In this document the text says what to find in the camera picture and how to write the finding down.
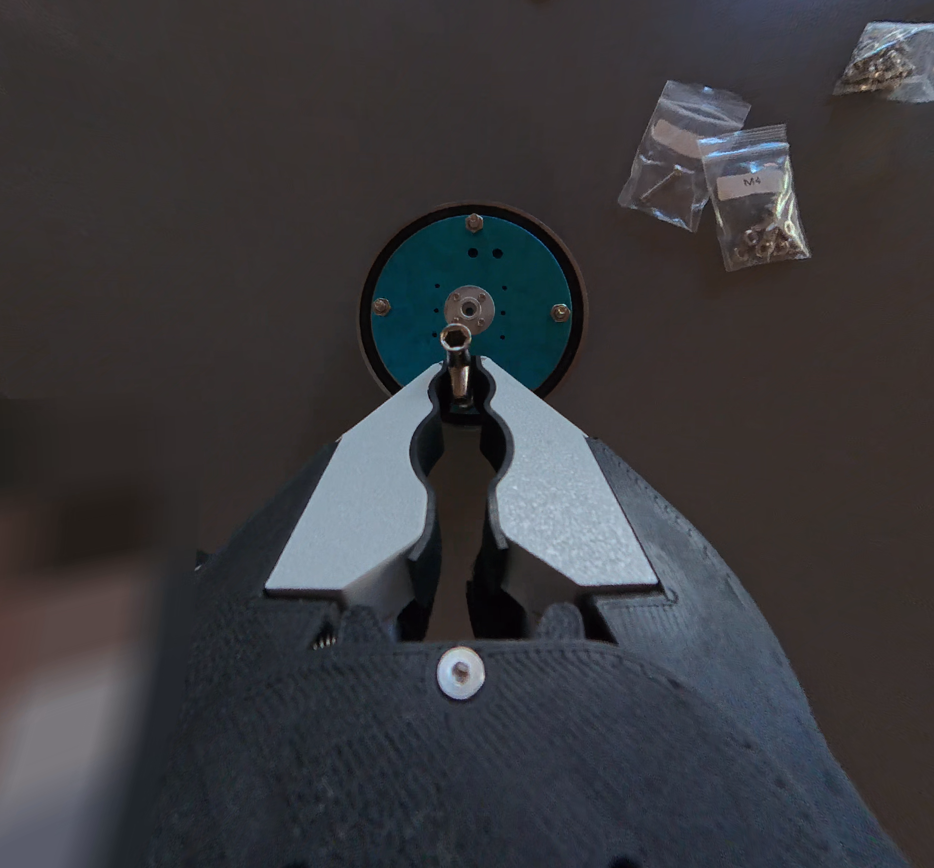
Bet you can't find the blue disc with black rim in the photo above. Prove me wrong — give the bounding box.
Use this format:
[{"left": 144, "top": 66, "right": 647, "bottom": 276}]
[{"left": 359, "top": 202, "right": 588, "bottom": 425}]

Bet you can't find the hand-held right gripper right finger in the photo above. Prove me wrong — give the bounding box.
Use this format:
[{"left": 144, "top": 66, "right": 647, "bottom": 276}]
[{"left": 478, "top": 356, "right": 659, "bottom": 590}]

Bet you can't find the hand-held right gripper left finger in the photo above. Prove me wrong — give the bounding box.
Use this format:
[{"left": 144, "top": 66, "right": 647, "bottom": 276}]
[{"left": 264, "top": 361, "right": 443, "bottom": 622}]

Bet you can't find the metal cross socket wrench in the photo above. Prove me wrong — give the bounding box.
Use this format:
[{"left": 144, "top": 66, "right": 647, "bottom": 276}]
[{"left": 441, "top": 322, "right": 477, "bottom": 402}]

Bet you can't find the clear plastic parts bag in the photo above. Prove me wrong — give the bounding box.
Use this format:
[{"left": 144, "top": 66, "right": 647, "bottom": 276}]
[
  {"left": 695, "top": 125, "right": 812, "bottom": 272},
  {"left": 617, "top": 80, "right": 753, "bottom": 232}
]

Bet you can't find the clear bag of dark screws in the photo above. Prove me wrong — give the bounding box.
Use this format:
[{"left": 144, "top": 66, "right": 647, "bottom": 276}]
[{"left": 832, "top": 21, "right": 934, "bottom": 104}]

